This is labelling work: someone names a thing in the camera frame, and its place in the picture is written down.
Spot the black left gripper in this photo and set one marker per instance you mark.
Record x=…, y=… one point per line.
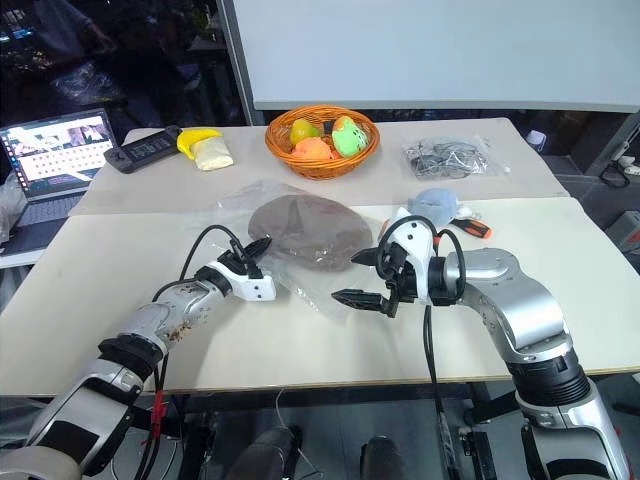
x=239, y=256

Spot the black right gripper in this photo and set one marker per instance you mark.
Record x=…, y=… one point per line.
x=406, y=280

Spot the brown plush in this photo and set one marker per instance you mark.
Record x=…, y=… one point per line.
x=305, y=295

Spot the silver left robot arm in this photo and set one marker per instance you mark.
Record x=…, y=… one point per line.
x=75, y=410

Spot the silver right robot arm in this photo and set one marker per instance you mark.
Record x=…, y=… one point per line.
x=530, y=320

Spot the brown cap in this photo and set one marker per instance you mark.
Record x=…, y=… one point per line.
x=310, y=230

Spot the crumpled clear plastic bag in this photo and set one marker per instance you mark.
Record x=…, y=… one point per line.
x=10, y=210

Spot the orange wicker basket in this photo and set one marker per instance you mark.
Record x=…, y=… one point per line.
x=320, y=167

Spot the grey blue plush shark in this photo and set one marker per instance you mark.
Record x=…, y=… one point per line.
x=435, y=204

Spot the orange plush toy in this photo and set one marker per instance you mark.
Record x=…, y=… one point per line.
x=312, y=149

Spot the yellow green toy fruit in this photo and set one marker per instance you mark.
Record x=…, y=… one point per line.
x=302, y=130

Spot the yellow toy banana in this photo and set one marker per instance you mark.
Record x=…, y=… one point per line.
x=192, y=140

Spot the green plush frog toy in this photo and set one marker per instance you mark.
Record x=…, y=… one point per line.
x=350, y=137

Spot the black handheld controller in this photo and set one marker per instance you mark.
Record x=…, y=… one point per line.
x=142, y=149

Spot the dark rounded shape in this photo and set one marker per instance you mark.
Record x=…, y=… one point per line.
x=380, y=457
x=267, y=452

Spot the open laptop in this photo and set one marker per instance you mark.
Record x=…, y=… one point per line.
x=50, y=150

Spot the white whiteboard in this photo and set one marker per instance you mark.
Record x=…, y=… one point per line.
x=440, y=50

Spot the white power strip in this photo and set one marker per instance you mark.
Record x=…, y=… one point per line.
x=627, y=160

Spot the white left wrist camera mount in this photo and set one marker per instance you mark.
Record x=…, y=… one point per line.
x=252, y=290

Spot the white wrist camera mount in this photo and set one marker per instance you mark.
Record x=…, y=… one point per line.
x=417, y=240
x=252, y=290

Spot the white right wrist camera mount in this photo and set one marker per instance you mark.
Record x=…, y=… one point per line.
x=417, y=240

